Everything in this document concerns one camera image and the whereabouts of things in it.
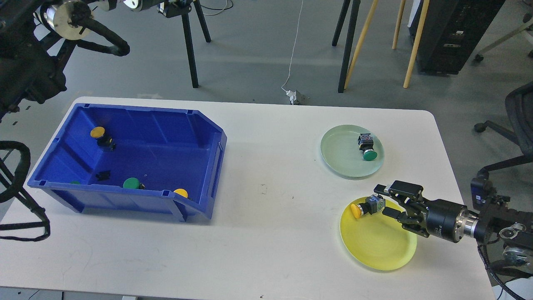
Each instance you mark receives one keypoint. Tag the black office chair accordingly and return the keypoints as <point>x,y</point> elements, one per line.
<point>518,106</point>

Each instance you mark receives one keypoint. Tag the yellow push button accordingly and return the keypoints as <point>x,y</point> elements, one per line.
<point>103,139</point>
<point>372,204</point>

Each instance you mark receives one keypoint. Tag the black tripod legs left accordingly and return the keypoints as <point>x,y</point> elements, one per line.
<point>189,44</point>

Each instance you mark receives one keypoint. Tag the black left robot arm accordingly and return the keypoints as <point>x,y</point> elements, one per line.
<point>37,38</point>

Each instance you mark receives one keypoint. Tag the small black part in bin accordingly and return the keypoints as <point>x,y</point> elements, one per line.
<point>103,175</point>

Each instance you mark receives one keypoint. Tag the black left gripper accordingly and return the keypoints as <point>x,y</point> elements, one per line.
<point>175,8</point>

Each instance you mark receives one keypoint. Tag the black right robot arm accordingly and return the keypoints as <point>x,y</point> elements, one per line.
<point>504,235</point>

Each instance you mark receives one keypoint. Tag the white power adapter on floor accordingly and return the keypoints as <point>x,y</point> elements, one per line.
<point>295,97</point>

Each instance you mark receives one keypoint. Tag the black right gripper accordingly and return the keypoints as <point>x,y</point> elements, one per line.
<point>440,218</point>

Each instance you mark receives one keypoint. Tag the yellow push button front rim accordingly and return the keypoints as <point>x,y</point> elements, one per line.
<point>182,192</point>

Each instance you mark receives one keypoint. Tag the yellow plate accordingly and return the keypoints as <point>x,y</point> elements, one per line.
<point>377,241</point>

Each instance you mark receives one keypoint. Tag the black stand legs centre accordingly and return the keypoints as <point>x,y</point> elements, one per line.
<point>349,8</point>

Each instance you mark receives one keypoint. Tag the blue plastic storage bin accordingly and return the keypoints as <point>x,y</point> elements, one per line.
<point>164,148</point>

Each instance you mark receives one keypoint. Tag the light green plate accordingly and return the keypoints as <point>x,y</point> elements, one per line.
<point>340,151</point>

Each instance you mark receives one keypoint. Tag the black cable loop left edge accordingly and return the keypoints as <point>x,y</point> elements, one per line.
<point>13,183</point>

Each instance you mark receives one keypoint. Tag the black computer tower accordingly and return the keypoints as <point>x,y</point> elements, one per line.
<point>451,32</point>

